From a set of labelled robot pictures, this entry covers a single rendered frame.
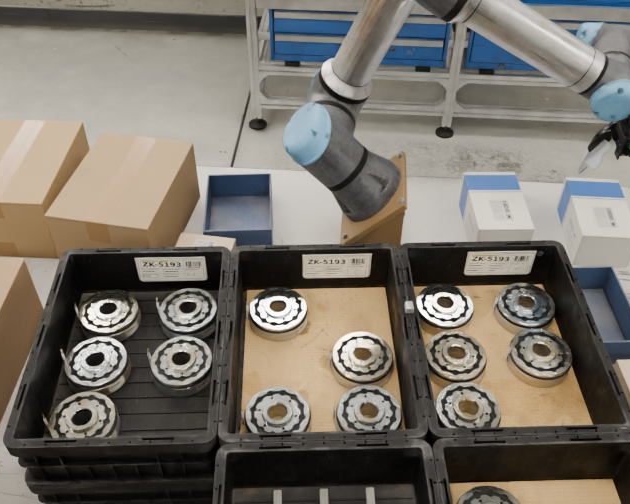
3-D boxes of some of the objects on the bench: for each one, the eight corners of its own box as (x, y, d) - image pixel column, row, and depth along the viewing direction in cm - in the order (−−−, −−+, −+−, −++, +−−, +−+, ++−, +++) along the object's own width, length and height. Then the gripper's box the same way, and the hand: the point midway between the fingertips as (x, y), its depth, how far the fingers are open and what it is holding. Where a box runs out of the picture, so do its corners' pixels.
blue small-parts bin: (533, 290, 152) (541, 267, 147) (603, 288, 153) (612, 265, 148) (560, 366, 138) (569, 343, 133) (636, 364, 138) (648, 341, 133)
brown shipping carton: (10, 172, 180) (-9, 118, 169) (96, 175, 179) (82, 121, 168) (-38, 255, 159) (-64, 199, 147) (60, 259, 158) (41, 203, 147)
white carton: (458, 201, 173) (463, 171, 167) (507, 201, 173) (514, 171, 167) (472, 259, 159) (479, 229, 152) (525, 259, 159) (534, 229, 153)
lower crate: (90, 331, 143) (76, 290, 135) (239, 327, 144) (235, 287, 136) (42, 523, 115) (21, 487, 106) (229, 518, 115) (222, 481, 107)
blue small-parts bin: (210, 197, 174) (207, 174, 169) (272, 195, 174) (271, 172, 169) (205, 254, 159) (202, 231, 154) (273, 252, 160) (271, 229, 155)
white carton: (556, 206, 172) (565, 176, 166) (606, 209, 171) (618, 179, 165) (571, 265, 158) (582, 235, 151) (627, 268, 157) (640, 238, 151)
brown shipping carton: (115, 185, 177) (102, 131, 165) (200, 196, 174) (193, 142, 163) (62, 270, 155) (43, 215, 144) (159, 284, 153) (147, 229, 141)
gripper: (600, 109, 133) (572, 191, 147) (708, 113, 132) (670, 196, 146) (591, 84, 139) (565, 165, 153) (694, 89, 138) (658, 170, 152)
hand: (613, 172), depth 152 cm, fingers open, 14 cm apart
